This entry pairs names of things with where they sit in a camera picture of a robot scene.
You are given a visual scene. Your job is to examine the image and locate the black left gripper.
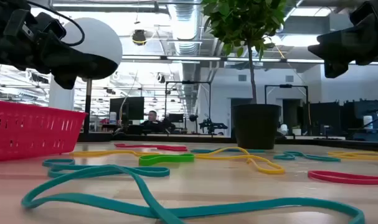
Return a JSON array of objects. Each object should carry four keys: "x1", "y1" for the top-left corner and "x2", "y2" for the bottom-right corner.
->
[{"x1": 0, "y1": 0, "x2": 98, "y2": 90}]

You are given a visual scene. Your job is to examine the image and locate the red plastic slotted basket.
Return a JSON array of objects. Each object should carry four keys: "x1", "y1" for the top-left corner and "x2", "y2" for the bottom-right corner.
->
[{"x1": 0, "y1": 99, "x2": 88, "y2": 163}]

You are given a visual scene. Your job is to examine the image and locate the yellow rubber band loop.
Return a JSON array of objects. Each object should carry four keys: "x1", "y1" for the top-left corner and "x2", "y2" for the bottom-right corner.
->
[
  {"x1": 69, "y1": 150, "x2": 160, "y2": 158},
  {"x1": 193, "y1": 146, "x2": 286, "y2": 175},
  {"x1": 328, "y1": 151, "x2": 378, "y2": 162}
]

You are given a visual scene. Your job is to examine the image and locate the red rubber band loop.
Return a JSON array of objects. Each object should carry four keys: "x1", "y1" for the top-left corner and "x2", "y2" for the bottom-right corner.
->
[
  {"x1": 307, "y1": 170, "x2": 378, "y2": 185},
  {"x1": 114, "y1": 142, "x2": 189, "y2": 152}
]

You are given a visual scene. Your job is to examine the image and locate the green rubber band loop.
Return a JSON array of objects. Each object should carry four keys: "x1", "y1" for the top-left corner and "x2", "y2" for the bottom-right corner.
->
[{"x1": 138, "y1": 153, "x2": 196, "y2": 167}]

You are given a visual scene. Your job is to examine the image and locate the white black globe table lamp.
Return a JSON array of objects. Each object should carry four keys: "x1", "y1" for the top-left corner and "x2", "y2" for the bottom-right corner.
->
[{"x1": 60, "y1": 17, "x2": 123, "y2": 142}]

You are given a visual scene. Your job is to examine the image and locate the black office workstation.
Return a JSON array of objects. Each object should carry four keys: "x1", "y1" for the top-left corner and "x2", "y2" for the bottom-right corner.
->
[{"x1": 309, "y1": 99, "x2": 378, "y2": 142}]

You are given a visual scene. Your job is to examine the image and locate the black computer monitor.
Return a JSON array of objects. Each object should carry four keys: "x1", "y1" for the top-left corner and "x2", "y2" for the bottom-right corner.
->
[{"x1": 109, "y1": 96, "x2": 145, "y2": 121}]

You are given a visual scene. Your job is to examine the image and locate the black ceiling dome device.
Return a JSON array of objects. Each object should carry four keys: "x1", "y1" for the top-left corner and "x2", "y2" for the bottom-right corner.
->
[{"x1": 131, "y1": 29, "x2": 148, "y2": 47}]

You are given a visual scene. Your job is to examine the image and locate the person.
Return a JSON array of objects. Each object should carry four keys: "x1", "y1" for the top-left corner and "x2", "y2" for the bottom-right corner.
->
[{"x1": 140, "y1": 110, "x2": 165, "y2": 134}]

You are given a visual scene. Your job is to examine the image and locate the green leafy small tree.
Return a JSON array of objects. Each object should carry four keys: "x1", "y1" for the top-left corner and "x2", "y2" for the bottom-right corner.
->
[{"x1": 201, "y1": 0, "x2": 289, "y2": 105}]

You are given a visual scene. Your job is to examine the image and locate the black round plant pot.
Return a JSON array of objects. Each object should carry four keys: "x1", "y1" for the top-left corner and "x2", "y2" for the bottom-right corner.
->
[{"x1": 232, "y1": 103, "x2": 282, "y2": 150}]

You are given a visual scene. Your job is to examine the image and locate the background black robot arms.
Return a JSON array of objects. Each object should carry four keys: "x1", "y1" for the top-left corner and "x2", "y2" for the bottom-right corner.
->
[{"x1": 198, "y1": 117, "x2": 229, "y2": 136}]

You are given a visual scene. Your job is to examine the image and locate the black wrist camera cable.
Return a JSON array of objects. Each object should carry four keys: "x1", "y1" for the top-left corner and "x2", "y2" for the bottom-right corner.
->
[{"x1": 26, "y1": 0, "x2": 86, "y2": 47}]

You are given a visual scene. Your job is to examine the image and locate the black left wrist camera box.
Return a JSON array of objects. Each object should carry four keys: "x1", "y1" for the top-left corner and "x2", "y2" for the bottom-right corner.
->
[{"x1": 35, "y1": 12, "x2": 67, "y2": 40}]

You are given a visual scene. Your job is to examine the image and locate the black metal gantry frame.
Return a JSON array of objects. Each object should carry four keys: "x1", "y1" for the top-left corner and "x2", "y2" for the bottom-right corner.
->
[
  {"x1": 164, "y1": 80, "x2": 212, "y2": 134},
  {"x1": 264, "y1": 84, "x2": 309, "y2": 125}
]

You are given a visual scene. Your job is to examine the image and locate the black table edge rail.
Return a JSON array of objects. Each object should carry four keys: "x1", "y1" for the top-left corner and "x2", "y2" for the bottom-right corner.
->
[{"x1": 78, "y1": 133, "x2": 378, "y2": 153}]

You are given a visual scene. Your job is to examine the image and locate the silver ceiling ventilation duct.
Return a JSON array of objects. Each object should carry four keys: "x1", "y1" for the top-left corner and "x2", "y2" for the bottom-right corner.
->
[{"x1": 168, "y1": 0, "x2": 202, "y2": 57}]

